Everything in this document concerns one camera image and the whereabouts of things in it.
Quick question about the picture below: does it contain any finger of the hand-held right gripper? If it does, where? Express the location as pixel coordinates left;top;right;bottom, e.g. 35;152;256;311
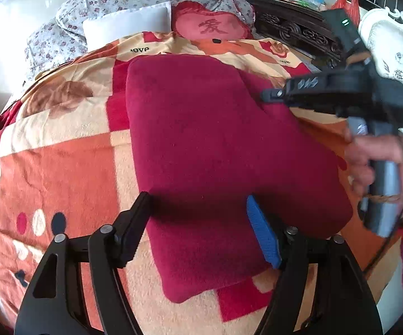
260;76;323;111

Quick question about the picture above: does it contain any dark carved wooden headboard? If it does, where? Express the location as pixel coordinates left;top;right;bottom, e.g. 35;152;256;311
241;0;347;67

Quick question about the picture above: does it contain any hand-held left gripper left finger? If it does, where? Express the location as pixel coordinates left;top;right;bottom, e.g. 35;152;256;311
14;191;152;335

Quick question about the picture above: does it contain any floral pillow with red trim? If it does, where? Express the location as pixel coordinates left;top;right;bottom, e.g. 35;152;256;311
207;0;257;32

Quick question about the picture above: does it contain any maroon fleece garment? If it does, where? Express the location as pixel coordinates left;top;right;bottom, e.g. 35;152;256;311
125;55;354;304

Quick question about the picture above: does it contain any orange red printed blanket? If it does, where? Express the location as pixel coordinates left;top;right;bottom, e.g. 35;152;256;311
0;31;403;335

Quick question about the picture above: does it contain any person's right hand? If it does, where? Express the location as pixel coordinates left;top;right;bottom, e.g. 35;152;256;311
341;126;403;222

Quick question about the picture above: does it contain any red heart-shaped cushion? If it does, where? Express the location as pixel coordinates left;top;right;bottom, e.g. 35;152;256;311
171;2;254;40

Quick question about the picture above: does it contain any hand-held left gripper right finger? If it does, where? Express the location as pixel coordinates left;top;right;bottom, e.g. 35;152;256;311
246;195;384;335

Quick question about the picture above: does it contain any white pillow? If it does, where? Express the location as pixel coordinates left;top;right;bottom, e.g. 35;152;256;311
82;2;173;46

